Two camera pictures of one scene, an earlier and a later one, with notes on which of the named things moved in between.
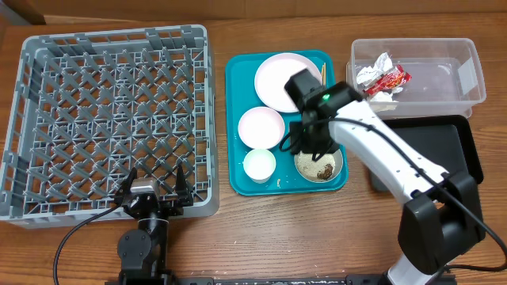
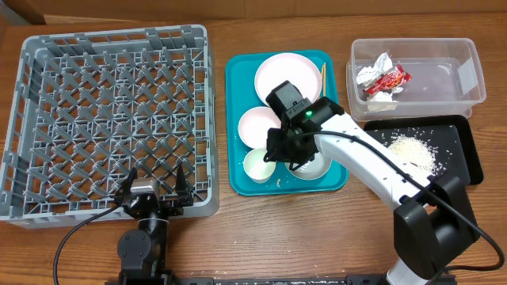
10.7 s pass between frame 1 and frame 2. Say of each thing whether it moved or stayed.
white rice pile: moved
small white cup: stayed
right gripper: moved
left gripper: stayed
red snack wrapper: stayed
